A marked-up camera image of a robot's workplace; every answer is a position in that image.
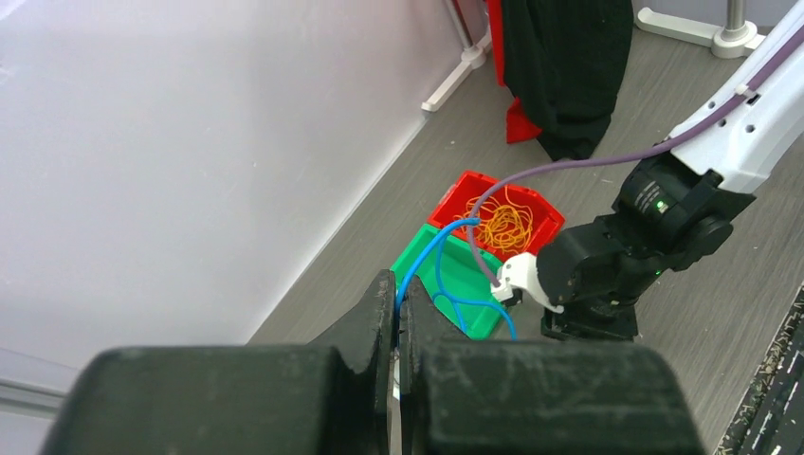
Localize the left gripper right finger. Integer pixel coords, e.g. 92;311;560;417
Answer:
399;279;704;454

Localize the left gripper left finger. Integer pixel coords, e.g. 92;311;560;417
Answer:
42;270;395;454

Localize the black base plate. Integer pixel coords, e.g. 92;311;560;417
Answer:
715;288;803;455

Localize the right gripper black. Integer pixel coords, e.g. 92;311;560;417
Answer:
537;216;667;341

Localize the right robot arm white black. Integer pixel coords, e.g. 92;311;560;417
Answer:
536;3;803;341

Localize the red plastic bin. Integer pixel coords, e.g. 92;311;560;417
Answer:
428;171;565;262

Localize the blue cable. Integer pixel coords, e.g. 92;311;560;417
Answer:
393;217;519;343

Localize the black shirt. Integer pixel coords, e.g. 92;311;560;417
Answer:
502;1;633;161

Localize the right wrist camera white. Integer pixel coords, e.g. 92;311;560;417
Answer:
490;252;565;314

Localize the white clothes rack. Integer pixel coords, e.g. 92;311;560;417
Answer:
421;1;765;113

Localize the orange cable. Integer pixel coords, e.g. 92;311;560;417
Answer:
453;185;537;256

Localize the green plastic bin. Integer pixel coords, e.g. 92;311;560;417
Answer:
391;224;518;339

